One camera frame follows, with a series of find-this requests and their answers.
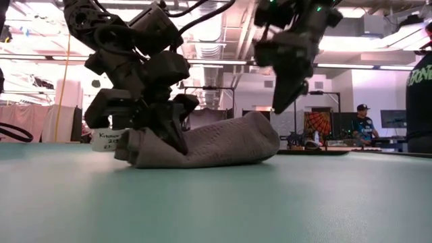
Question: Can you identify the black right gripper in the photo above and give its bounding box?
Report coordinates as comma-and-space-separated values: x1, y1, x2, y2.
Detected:
252, 32, 320, 115

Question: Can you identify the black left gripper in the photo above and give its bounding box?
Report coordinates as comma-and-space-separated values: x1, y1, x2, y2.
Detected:
84, 50, 200, 156

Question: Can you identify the grey waffle-weave towel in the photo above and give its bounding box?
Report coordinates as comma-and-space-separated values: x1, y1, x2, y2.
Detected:
113, 111, 281, 169

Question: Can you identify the small black background robot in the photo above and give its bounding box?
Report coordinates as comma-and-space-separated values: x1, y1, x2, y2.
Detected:
279, 132, 306, 150

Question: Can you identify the ceiling light strip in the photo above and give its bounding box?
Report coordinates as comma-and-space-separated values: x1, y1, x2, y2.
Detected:
0, 53, 249, 65
315, 62, 414, 71

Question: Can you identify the person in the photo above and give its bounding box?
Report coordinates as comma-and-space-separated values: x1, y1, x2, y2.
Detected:
406, 23, 432, 155
352, 103, 381, 146

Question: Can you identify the pink curtain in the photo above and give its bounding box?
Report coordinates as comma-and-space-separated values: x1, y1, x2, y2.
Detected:
0, 104, 76, 143

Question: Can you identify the black ceiling fixture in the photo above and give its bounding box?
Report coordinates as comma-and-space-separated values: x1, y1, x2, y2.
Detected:
0, 25, 14, 44

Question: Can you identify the black metal frame stand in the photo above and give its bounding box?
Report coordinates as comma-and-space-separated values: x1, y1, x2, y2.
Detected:
293, 90, 341, 136

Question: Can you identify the orange patterned wall tapestry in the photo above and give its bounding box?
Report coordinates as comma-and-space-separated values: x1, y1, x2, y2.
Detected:
303, 111, 332, 136

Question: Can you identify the yellow cable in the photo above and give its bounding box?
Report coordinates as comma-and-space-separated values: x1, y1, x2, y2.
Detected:
53, 33, 72, 142

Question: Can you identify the silver round duct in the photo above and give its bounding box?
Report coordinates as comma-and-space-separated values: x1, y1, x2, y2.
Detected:
195, 0, 232, 99

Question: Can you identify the grey rectangular air duct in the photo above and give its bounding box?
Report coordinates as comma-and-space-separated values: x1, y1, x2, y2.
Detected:
332, 15, 385, 37

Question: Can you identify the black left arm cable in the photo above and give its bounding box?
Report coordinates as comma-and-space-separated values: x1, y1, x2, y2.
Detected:
165, 0, 237, 36

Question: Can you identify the black cable loop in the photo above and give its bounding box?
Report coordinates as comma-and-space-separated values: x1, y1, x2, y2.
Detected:
0, 121, 34, 143

